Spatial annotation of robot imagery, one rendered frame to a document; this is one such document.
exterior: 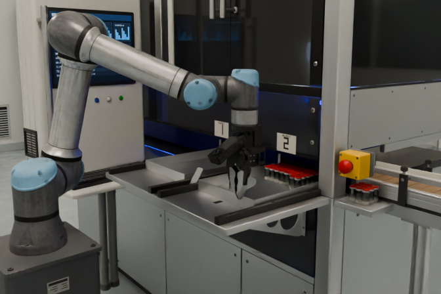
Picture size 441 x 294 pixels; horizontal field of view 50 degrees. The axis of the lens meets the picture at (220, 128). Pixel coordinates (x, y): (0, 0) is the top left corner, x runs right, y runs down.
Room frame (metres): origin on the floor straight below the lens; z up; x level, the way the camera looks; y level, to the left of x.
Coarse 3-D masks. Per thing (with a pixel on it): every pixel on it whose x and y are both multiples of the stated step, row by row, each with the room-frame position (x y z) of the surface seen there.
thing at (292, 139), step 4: (280, 136) 1.53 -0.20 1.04; (284, 136) 1.51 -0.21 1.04; (288, 136) 1.50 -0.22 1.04; (292, 136) 1.48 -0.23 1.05; (280, 140) 1.53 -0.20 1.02; (284, 140) 1.51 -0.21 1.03; (292, 140) 1.48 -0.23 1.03; (280, 144) 1.52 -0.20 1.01; (292, 144) 1.48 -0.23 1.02; (280, 148) 1.52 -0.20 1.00; (292, 148) 1.48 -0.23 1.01; (288, 152) 1.50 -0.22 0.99; (292, 152) 1.48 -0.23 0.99
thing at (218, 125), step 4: (216, 124) 1.80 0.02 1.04; (220, 124) 1.77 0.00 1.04; (224, 124) 1.76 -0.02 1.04; (216, 128) 1.80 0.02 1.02; (220, 128) 1.77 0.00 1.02; (224, 128) 1.76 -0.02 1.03; (216, 132) 1.80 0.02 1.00; (220, 132) 1.77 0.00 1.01; (224, 132) 1.76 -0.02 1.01; (220, 136) 1.77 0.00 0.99; (224, 136) 1.76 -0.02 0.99
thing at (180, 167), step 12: (168, 156) 1.77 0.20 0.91; (180, 156) 1.81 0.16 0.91; (192, 156) 1.84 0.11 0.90; (204, 156) 1.88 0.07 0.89; (156, 168) 1.65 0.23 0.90; (168, 168) 1.59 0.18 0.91; (180, 168) 1.71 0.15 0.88; (192, 168) 1.71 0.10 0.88; (204, 168) 1.71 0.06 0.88; (216, 168) 1.59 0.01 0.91
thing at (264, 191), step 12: (252, 168) 1.59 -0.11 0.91; (264, 168) 1.62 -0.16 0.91; (204, 180) 1.46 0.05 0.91; (216, 180) 1.49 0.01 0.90; (228, 180) 1.52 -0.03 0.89; (264, 180) 1.55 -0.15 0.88; (204, 192) 1.42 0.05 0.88; (216, 192) 1.37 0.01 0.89; (228, 192) 1.33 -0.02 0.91; (252, 192) 1.41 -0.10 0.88; (264, 192) 1.41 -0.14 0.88; (276, 192) 1.41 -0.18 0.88; (288, 192) 1.33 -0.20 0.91; (300, 192) 1.36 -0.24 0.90; (240, 204) 1.29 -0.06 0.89; (252, 204) 1.25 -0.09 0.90
